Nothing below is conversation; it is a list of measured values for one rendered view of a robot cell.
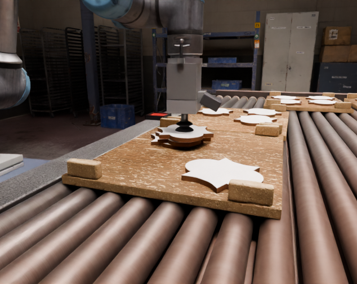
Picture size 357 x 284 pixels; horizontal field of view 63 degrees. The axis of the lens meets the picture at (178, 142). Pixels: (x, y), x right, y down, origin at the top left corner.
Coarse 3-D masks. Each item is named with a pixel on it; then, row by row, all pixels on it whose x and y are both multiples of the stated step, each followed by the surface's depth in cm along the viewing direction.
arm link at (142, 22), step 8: (152, 0) 57; (144, 8) 54; (152, 8) 57; (144, 16) 56; (152, 16) 58; (120, 24) 61; (128, 24) 57; (136, 24) 58; (144, 24) 60; (152, 24) 60; (160, 24) 60
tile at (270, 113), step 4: (256, 108) 112; (244, 112) 108; (248, 112) 105; (252, 112) 103; (256, 112) 103; (260, 112) 103; (264, 112) 103; (268, 112) 103; (272, 112) 103; (276, 112) 103; (268, 116) 99; (272, 116) 99
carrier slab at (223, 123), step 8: (240, 112) 109; (280, 112) 109; (288, 112) 109; (192, 120) 94; (200, 120) 94; (208, 120) 94; (216, 120) 94; (224, 120) 94; (232, 120) 94; (280, 120) 94; (208, 128) 82; (216, 128) 82; (224, 128) 82; (232, 128) 82; (240, 128) 82; (248, 128) 82
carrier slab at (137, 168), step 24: (144, 144) 66; (216, 144) 66; (240, 144) 66; (264, 144) 66; (120, 168) 51; (144, 168) 51; (168, 168) 51; (264, 168) 51; (120, 192) 45; (144, 192) 44; (168, 192) 42; (192, 192) 42; (264, 216) 38
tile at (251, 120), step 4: (240, 116) 96; (244, 116) 95; (248, 116) 95; (252, 116) 95; (256, 116) 95; (260, 116) 95; (264, 116) 95; (236, 120) 91; (240, 120) 89; (244, 120) 89; (248, 120) 89; (252, 120) 89; (256, 120) 89; (260, 120) 89; (264, 120) 89; (268, 120) 89; (272, 120) 90; (276, 120) 92; (244, 124) 87; (248, 124) 86; (252, 124) 85; (256, 124) 85
